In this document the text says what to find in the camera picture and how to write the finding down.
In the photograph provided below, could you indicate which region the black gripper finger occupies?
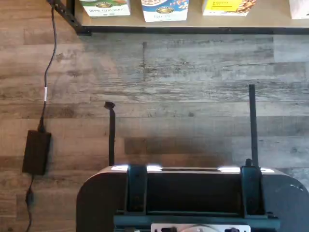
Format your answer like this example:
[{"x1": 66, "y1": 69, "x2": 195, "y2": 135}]
[
  {"x1": 248, "y1": 84, "x2": 260, "y2": 170},
  {"x1": 104, "y1": 101, "x2": 116, "y2": 167}
]

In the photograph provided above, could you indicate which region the blue white flax plus box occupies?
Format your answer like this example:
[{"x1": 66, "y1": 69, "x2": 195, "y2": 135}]
[{"x1": 141, "y1": 0, "x2": 189, "y2": 23}]

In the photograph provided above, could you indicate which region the black metal shelf unit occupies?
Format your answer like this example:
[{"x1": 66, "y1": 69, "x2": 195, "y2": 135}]
[{"x1": 47, "y1": 0, "x2": 309, "y2": 37}]

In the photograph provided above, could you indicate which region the yellow white banana nut box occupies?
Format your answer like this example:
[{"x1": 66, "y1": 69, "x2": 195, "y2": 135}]
[{"x1": 202, "y1": 0, "x2": 257, "y2": 17}]

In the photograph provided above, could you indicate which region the white patterned tea box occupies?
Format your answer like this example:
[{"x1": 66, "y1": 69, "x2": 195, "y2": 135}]
[{"x1": 289, "y1": 0, "x2": 309, "y2": 20}]

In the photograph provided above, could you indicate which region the green apple cinnamon oatmeal box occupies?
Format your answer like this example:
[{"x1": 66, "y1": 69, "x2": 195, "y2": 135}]
[{"x1": 79, "y1": 0, "x2": 131, "y2": 17}]

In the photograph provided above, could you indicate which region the black power adapter brick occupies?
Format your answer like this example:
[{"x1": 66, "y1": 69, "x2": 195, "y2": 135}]
[{"x1": 22, "y1": 130, "x2": 52, "y2": 176}]

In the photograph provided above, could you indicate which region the black power cable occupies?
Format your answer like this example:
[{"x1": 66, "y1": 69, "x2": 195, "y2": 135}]
[{"x1": 38, "y1": 0, "x2": 58, "y2": 133}]

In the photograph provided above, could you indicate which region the black adapter output cable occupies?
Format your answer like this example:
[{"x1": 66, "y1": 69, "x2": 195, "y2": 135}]
[{"x1": 24, "y1": 174, "x2": 36, "y2": 232}]

